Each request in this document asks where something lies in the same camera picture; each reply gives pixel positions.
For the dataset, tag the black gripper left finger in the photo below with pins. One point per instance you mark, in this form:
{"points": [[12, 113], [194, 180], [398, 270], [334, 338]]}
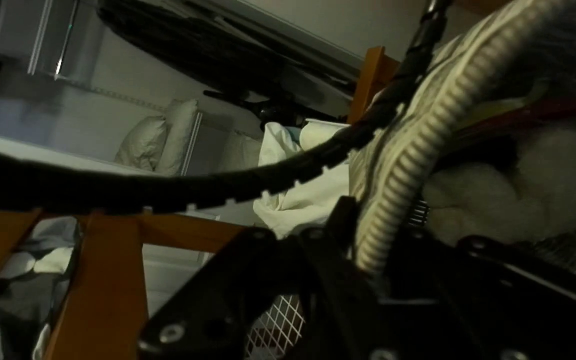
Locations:
{"points": [[345, 240]]}

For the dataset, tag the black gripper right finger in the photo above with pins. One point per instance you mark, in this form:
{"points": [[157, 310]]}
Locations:
{"points": [[500, 273]]}

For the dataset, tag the white crumpled cloth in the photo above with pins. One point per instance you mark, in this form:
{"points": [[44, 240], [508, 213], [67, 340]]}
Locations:
{"points": [[295, 200]]}

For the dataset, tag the white plush toy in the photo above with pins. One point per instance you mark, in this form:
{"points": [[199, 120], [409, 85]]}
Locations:
{"points": [[534, 180]]}

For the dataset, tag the red and yellow toy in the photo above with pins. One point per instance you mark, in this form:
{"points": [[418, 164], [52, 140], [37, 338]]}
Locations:
{"points": [[521, 116]]}

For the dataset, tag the beige pillow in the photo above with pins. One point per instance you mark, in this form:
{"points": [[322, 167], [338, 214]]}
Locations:
{"points": [[155, 140]]}

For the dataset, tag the wooden bunk bed frame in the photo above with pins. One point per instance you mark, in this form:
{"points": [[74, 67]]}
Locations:
{"points": [[101, 281]]}

